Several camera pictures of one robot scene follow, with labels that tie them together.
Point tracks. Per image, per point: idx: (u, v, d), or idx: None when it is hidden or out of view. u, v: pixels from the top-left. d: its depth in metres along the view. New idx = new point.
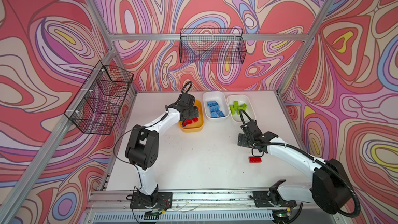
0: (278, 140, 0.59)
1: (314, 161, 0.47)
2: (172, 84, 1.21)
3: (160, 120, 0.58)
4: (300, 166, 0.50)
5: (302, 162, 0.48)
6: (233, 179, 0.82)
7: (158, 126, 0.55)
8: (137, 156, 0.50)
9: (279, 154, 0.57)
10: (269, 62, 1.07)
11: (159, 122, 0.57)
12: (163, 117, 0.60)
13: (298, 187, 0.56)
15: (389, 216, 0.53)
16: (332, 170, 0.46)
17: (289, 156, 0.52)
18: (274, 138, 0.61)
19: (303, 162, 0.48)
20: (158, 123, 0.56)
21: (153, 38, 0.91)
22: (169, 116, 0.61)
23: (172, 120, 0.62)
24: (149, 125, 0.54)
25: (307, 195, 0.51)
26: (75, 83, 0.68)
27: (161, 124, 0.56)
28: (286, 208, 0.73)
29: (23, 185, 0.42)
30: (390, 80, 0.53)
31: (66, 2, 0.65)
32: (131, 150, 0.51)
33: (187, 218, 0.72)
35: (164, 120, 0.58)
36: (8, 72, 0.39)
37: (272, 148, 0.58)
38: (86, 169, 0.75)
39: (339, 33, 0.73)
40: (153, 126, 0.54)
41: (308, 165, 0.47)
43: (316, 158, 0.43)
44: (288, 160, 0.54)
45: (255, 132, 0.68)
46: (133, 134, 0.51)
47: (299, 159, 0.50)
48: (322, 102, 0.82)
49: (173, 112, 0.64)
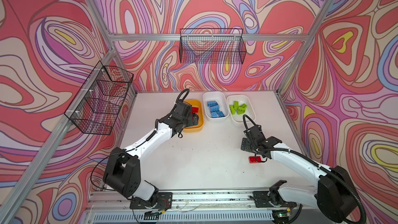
0: (282, 146, 0.58)
1: (318, 168, 0.47)
2: (172, 84, 1.21)
3: (145, 141, 0.51)
4: (304, 172, 0.49)
5: (307, 168, 0.48)
6: (233, 179, 0.82)
7: (143, 149, 0.48)
8: (114, 183, 0.44)
9: (284, 161, 0.56)
10: (269, 62, 1.07)
11: (144, 143, 0.50)
12: (148, 138, 0.52)
13: (302, 192, 0.55)
15: (389, 216, 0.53)
16: (338, 179, 0.46)
17: (294, 162, 0.52)
18: (278, 143, 0.60)
19: (308, 169, 0.48)
20: (142, 145, 0.49)
21: (153, 38, 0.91)
22: (156, 136, 0.53)
23: (163, 137, 0.56)
24: (131, 149, 0.47)
25: (309, 200, 0.51)
26: (75, 83, 0.68)
27: (145, 146, 0.49)
28: (286, 208, 0.73)
29: (23, 185, 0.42)
30: (390, 80, 0.53)
31: (66, 2, 0.65)
32: (109, 176, 0.45)
33: (187, 218, 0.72)
35: (150, 141, 0.51)
36: (9, 72, 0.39)
37: (276, 153, 0.57)
38: (86, 170, 0.75)
39: (339, 33, 0.73)
40: (136, 149, 0.47)
41: (313, 172, 0.46)
43: (321, 166, 0.47)
44: (295, 168, 0.52)
45: (258, 137, 0.68)
46: (111, 158, 0.45)
47: (304, 166, 0.49)
48: (322, 102, 0.82)
49: (164, 129, 0.57)
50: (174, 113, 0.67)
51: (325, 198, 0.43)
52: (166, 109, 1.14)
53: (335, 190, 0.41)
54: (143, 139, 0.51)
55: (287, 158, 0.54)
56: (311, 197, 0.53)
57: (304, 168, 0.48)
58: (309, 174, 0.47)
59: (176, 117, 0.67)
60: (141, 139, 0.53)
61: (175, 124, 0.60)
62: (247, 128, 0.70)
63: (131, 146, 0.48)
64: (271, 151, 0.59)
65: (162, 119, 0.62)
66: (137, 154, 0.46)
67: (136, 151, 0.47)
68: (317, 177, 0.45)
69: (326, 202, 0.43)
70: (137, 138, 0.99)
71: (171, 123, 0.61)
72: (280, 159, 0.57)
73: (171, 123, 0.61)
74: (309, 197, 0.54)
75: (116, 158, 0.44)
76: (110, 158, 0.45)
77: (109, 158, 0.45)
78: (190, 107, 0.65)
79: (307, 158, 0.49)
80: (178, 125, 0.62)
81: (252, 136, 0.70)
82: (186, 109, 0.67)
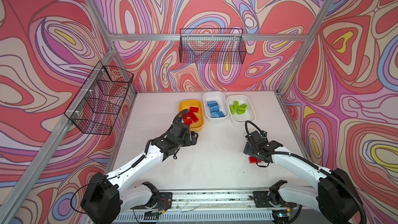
0: (282, 150, 0.59)
1: (318, 170, 0.47)
2: (172, 84, 1.21)
3: (130, 167, 0.47)
4: (305, 174, 0.49)
5: (307, 171, 0.48)
6: (233, 178, 0.82)
7: (125, 177, 0.45)
8: (91, 211, 0.42)
9: (284, 164, 0.56)
10: (269, 62, 1.07)
11: (129, 170, 0.47)
12: (134, 165, 0.48)
13: (303, 193, 0.55)
15: (389, 216, 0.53)
16: (338, 181, 0.46)
17: (294, 165, 0.52)
18: (279, 147, 0.61)
19: (308, 171, 0.48)
20: (126, 173, 0.46)
21: (153, 38, 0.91)
22: (144, 161, 0.50)
23: (152, 162, 0.53)
24: (113, 177, 0.44)
25: (310, 201, 0.51)
26: (75, 83, 0.68)
27: (130, 173, 0.46)
28: (286, 209, 0.73)
29: (23, 185, 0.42)
30: (390, 79, 0.53)
31: (66, 2, 0.65)
32: (87, 202, 0.43)
33: (187, 218, 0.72)
35: (135, 168, 0.48)
36: (8, 72, 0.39)
37: (276, 156, 0.58)
38: (86, 170, 0.75)
39: (339, 33, 0.73)
40: (118, 177, 0.44)
41: (313, 174, 0.47)
43: (321, 168, 0.48)
44: (296, 170, 0.52)
45: (260, 141, 0.69)
46: (91, 183, 0.42)
47: (304, 168, 0.49)
48: (322, 102, 0.82)
49: (154, 154, 0.53)
50: (169, 134, 0.63)
51: (326, 201, 0.43)
52: (166, 109, 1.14)
53: (335, 193, 0.41)
54: (129, 165, 0.48)
55: (288, 161, 0.54)
56: (311, 199, 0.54)
57: (305, 171, 0.49)
58: (309, 177, 0.48)
59: (171, 139, 0.63)
60: (127, 164, 0.48)
61: (168, 148, 0.57)
62: (249, 134, 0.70)
63: (113, 173, 0.45)
64: (272, 154, 0.60)
65: (155, 140, 0.59)
66: (117, 183, 0.43)
67: (118, 179, 0.44)
68: (317, 179, 0.45)
69: (327, 205, 0.43)
70: (137, 138, 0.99)
71: (164, 145, 0.57)
72: (281, 163, 0.58)
73: (164, 146, 0.57)
74: (310, 198, 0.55)
75: (97, 183, 0.41)
76: (89, 184, 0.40)
77: (87, 184, 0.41)
78: (187, 128, 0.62)
79: (307, 161, 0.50)
80: (171, 149, 0.58)
81: (253, 141, 0.71)
82: (182, 130, 0.64)
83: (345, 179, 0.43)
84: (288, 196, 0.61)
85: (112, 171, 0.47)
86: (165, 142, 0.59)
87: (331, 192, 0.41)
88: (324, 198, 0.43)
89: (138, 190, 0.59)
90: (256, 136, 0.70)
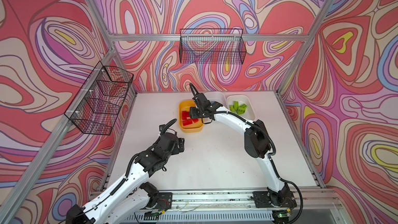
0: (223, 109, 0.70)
1: (245, 122, 0.61)
2: (172, 84, 1.21)
3: (109, 195, 0.45)
4: (236, 127, 0.64)
5: (238, 124, 0.62)
6: (233, 178, 0.82)
7: (103, 207, 0.42)
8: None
9: (223, 121, 0.69)
10: (269, 62, 1.07)
11: (107, 198, 0.44)
12: (113, 192, 0.45)
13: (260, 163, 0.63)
15: (389, 217, 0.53)
16: (258, 128, 0.63)
17: (229, 120, 0.65)
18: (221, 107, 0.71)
19: (238, 124, 0.62)
20: (104, 202, 0.43)
21: (154, 38, 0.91)
22: (124, 186, 0.47)
23: (137, 183, 0.50)
24: (89, 210, 0.41)
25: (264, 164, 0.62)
26: (75, 83, 0.68)
27: (108, 202, 0.43)
28: (286, 209, 0.73)
29: (23, 186, 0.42)
30: (391, 80, 0.53)
31: (66, 3, 0.65)
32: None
33: (187, 218, 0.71)
35: (114, 195, 0.45)
36: (8, 72, 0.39)
37: (218, 115, 0.69)
38: (86, 170, 0.75)
39: (339, 33, 0.72)
40: (95, 208, 0.42)
41: (242, 126, 0.61)
43: (247, 121, 0.62)
44: (229, 125, 0.67)
45: (205, 102, 0.77)
46: (68, 216, 0.40)
47: (236, 122, 0.63)
48: (322, 102, 0.82)
49: (137, 174, 0.50)
50: (156, 148, 0.60)
51: (248, 144, 0.59)
52: (166, 109, 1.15)
53: (253, 135, 0.56)
54: (107, 192, 0.45)
55: (225, 118, 0.67)
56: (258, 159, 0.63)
57: (236, 124, 0.63)
58: (238, 128, 0.63)
59: (158, 153, 0.59)
60: (107, 191, 0.45)
61: (154, 163, 0.53)
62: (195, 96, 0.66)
63: (90, 205, 0.42)
64: (214, 114, 0.71)
65: (139, 156, 0.54)
66: (94, 217, 0.40)
67: (95, 211, 0.41)
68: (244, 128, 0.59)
69: (248, 146, 0.60)
70: (137, 138, 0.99)
71: (150, 162, 0.53)
72: (221, 121, 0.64)
73: (148, 162, 0.53)
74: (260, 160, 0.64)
75: (74, 216, 0.40)
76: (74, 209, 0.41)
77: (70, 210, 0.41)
78: (176, 140, 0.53)
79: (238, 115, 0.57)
80: (157, 164, 0.54)
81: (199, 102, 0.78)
82: (171, 142, 0.59)
83: (261, 125, 0.59)
84: (279, 184, 0.64)
85: (91, 200, 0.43)
86: (150, 157, 0.55)
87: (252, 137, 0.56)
88: (246, 142, 0.60)
89: (131, 201, 0.57)
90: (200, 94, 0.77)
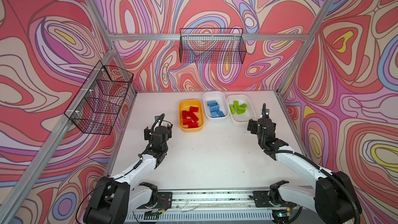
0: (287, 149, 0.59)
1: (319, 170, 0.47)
2: (172, 84, 1.21)
3: (132, 168, 0.52)
4: (306, 173, 0.49)
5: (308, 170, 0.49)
6: (233, 178, 0.82)
7: (131, 176, 0.49)
8: (99, 220, 0.41)
9: (288, 163, 0.57)
10: (269, 62, 1.07)
11: (131, 171, 0.51)
12: (136, 166, 0.53)
13: (302, 194, 0.55)
15: (389, 218, 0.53)
16: (337, 182, 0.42)
17: (295, 163, 0.53)
18: (283, 146, 0.61)
19: (309, 170, 0.49)
20: (130, 173, 0.49)
21: (153, 38, 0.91)
22: (142, 165, 0.55)
23: (150, 166, 0.59)
24: (119, 177, 0.47)
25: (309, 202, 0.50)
26: (75, 83, 0.68)
27: (133, 173, 0.50)
28: (286, 208, 0.73)
29: (23, 185, 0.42)
30: (390, 79, 0.53)
31: (66, 2, 0.65)
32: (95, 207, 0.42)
33: (187, 218, 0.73)
35: (137, 169, 0.52)
36: (9, 72, 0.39)
37: (280, 155, 0.59)
38: (86, 170, 0.75)
39: (339, 33, 0.73)
40: (124, 176, 0.48)
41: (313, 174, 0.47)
43: (321, 168, 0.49)
44: (296, 169, 0.53)
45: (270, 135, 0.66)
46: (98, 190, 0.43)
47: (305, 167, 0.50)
48: (322, 102, 0.82)
49: (149, 159, 0.59)
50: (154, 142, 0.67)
51: (323, 201, 0.43)
52: (166, 109, 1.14)
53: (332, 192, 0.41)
54: (130, 167, 0.53)
55: (290, 159, 0.55)
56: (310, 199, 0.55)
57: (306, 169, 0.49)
58: (308, 176, 0.48)
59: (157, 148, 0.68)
60: (129, 167, 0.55)
61: (158, 155, 0.63)
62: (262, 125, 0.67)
63: (118, 174, 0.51)
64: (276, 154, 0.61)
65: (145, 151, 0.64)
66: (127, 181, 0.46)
67: (124, 178, 0.47)
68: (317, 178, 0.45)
69: (323, 205, 0.43)
70: (137, 138, 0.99)
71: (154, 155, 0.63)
72: (284, 162, 0.58)
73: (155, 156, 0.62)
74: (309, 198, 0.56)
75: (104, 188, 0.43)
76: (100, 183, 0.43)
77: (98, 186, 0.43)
78: (166, 131, 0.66)
79: (309, 160, 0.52)
80: (161, 155, 0.66)
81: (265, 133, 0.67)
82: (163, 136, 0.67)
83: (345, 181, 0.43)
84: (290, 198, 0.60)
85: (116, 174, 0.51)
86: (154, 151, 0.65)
87: (326, 190, 0.41)
88: (321, 197, 0.43)
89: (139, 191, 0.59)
90: (267, 123, 0.66)
